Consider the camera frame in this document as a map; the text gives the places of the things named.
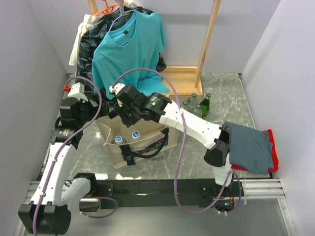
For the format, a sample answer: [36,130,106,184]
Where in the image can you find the light blue clothes hanger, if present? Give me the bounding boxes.
[107,0,137,32]

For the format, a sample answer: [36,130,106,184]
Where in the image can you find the wooden clothes rack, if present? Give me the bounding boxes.
[87,0,221,99]

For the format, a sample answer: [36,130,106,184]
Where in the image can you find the dark leaf-print shirt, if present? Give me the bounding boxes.
[73,6,167,99]

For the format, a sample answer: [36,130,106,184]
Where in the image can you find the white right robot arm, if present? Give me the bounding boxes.
[109,83,233,196]

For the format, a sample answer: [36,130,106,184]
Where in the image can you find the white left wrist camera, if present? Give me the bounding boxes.
[63,83,88,102]

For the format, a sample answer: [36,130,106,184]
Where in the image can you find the folded red garment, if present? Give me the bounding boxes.
[231,129,280,174]

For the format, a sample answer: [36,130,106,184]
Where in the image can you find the blue-cap water bottle front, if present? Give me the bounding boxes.
[131,131,140,141]

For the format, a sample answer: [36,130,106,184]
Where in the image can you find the folded grey-blue garment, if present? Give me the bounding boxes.
[225,121,274,175]

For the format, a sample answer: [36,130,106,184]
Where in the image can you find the cream hanging garment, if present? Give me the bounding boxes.
[68,14,100,66]

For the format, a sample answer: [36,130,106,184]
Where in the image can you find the orange clothes hanger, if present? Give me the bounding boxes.
[94,0,119,16]

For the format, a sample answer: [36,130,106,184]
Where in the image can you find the green Perrier lemon bottle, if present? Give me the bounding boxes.
[199,93,211,119]

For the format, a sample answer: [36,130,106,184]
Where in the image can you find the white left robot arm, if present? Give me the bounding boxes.
[18,93,106,236]

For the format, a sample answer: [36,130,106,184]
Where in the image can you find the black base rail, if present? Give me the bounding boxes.
[88,178,221,207]

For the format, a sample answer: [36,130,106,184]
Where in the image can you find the turquoise t-shirt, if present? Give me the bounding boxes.
[92,12,169,99]

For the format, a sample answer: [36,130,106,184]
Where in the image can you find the cream canvas tote bag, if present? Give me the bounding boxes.
[96,116,179,169]

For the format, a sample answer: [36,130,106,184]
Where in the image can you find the blue-cap water bottle labelled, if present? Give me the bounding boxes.
[113,135,127,145]

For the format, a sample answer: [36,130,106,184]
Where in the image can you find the aluminium extrusion rail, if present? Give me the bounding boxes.
[241,178,285,199]

